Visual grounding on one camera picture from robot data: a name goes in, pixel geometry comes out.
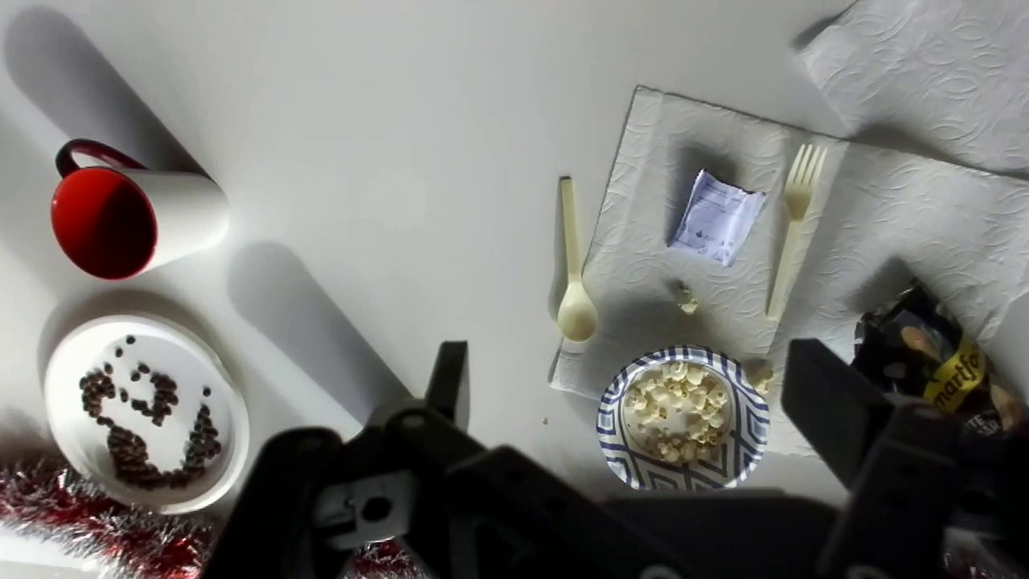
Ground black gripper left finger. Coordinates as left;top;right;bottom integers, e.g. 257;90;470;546
418;338;471;429

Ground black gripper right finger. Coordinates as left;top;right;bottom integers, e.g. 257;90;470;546
779;338;899;497

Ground cream plastic spoon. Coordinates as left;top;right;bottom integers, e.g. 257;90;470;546
554;173;601;350

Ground black yellow snack wrapper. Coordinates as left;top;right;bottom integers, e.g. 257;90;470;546
852;281;1029;435

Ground pale snack pieces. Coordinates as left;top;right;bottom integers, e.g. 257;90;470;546
619;361;735;467

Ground blue patterned small bowl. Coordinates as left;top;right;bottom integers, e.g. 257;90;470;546
592;344;776;497

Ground small pale crumb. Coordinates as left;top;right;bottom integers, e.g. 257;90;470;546
665;277;703;317

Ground cream plastic fork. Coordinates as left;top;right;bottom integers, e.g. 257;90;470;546
762;143;833;321

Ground white blue sachet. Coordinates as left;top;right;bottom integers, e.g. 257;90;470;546
665;168;772;269

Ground flat white paper towel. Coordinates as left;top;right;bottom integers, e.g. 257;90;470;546
546;83;1029;509

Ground white mug red inside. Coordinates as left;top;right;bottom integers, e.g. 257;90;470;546
47;135;235;284

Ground coffee beans heap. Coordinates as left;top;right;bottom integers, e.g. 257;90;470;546
75;334;226;488

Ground crumpled white paper towel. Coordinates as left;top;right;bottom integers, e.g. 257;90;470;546
799;0;1029;179

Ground white round plate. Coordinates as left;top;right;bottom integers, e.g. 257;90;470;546
40;311;253;519

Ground red tinsel garland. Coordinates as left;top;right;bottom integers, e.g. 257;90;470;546
0;455;427;579

